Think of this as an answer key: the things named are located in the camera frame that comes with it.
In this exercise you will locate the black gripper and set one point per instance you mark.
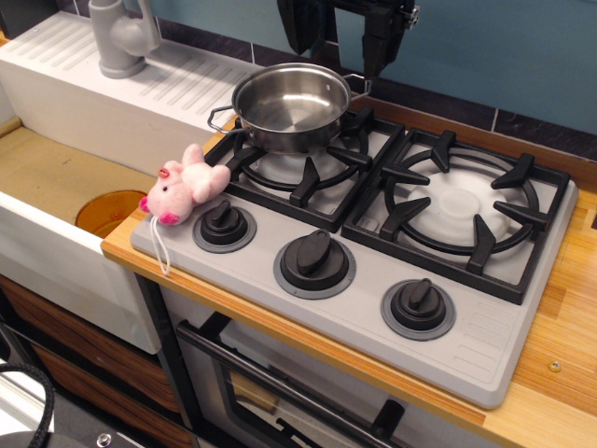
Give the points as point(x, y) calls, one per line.
point(385, 25)

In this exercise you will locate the pink stuffed pig toy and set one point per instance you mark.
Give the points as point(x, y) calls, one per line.
point(180, 187)

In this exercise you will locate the stainless steel pan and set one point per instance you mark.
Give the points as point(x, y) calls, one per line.
point(290, 108)

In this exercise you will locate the black left burner grate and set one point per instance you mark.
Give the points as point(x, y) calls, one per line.
point(319, 188)

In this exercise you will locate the black burner grate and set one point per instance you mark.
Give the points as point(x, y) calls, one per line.
point(482, 219)
point(319, 188)

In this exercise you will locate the grey toy faucet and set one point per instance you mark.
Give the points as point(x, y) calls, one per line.
point(123, 42)

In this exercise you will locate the black right burner grate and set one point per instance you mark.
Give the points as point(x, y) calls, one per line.
point(482, 219)

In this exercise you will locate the black left stove knob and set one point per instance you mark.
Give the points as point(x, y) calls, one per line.
point(224, 228)

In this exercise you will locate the black stove knob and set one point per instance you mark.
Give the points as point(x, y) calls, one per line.
point(224, 228)
point(314, 267)
point(418, 310)

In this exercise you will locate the grey toy stove top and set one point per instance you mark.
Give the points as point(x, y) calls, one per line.
point(475, 360)

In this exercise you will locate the black middle stove knob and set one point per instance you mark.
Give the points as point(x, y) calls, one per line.
point(314, 267)

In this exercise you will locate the black right stove knob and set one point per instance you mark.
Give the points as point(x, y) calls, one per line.
point(418, 310)

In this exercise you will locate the white toy sink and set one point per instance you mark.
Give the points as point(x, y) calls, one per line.
point(69, 135)

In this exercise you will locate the orange sink drain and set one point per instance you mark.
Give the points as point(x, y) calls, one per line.
point(102, 214)

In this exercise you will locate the wooden drawer fronts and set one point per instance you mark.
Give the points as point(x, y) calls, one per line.
point(115, 378)

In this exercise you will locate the oven door with black handle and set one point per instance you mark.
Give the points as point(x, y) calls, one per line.
point(266, 393)

